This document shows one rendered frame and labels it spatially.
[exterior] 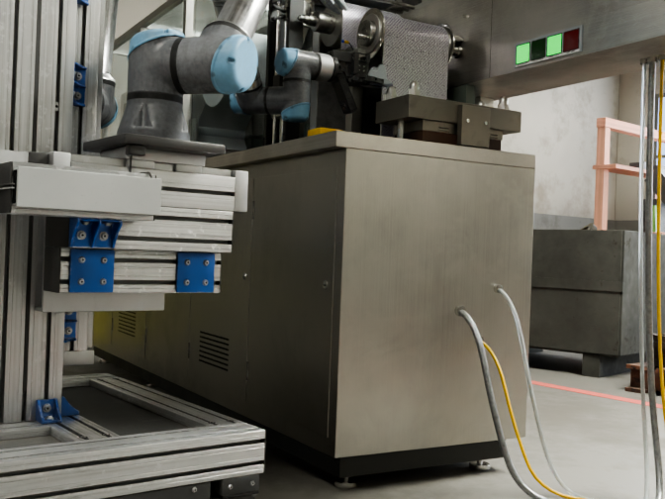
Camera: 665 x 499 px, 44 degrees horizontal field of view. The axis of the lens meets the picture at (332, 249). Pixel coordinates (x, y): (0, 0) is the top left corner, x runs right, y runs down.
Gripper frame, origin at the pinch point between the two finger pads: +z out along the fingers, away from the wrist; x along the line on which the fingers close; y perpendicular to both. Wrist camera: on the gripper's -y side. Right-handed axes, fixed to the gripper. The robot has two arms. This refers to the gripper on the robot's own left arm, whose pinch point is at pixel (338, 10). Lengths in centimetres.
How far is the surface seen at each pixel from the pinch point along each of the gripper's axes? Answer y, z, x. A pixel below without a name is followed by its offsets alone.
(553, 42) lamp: 21, 40, -41
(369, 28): 3.0, 9.7, -2.0
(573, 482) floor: -64, 124, -46
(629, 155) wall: 454, 469, 450
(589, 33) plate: 22, 41, -52
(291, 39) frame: -3.0, 1.1, 27.8
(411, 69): 3.0, 26.5, -5.4
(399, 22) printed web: 10.6, 14.6, -4.3
